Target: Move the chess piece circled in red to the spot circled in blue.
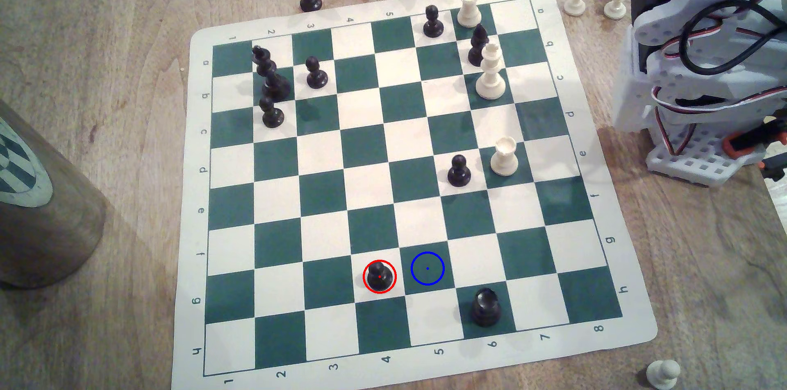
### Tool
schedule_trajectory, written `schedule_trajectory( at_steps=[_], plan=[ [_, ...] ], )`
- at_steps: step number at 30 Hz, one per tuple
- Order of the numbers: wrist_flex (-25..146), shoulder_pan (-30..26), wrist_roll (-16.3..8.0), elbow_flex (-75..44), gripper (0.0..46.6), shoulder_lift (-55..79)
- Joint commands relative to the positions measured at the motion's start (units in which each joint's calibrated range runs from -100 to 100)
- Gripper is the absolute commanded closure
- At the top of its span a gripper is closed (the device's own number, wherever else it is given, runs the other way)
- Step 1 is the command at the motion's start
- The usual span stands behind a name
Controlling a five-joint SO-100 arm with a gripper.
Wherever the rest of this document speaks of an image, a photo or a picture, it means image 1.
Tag black king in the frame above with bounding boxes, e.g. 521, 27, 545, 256
251, 45, 291, 102

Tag white rook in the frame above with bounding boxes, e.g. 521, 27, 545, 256
456, 0, 483, 28
490, 136, 519, 177

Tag black rook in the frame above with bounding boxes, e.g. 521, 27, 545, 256
470, 287, 503, 327

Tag red white black servo wires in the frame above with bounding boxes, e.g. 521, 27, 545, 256
651, 27, 787, 159

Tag orange and black clamp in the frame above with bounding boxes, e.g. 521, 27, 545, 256
721, 116, 787, 183

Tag black pawn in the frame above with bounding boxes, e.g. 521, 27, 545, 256
447, 154, 472, 188
259, 95, 285, 128
422, 5, 445, 39
305, 56, 329, 90
366, 261, 394, 293

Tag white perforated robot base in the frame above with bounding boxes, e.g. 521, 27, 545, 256
646, 122, 766, 188

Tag brown cylindrical chess bag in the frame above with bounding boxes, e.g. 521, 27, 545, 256
0, 98, 108, 290

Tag black cable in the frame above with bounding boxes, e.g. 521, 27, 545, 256
679, 0, 787, 77

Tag green and white chess mat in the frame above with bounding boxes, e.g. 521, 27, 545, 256
171, 0, 659, 390

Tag white queen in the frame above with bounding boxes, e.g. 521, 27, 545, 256
475, 41, 507, 101

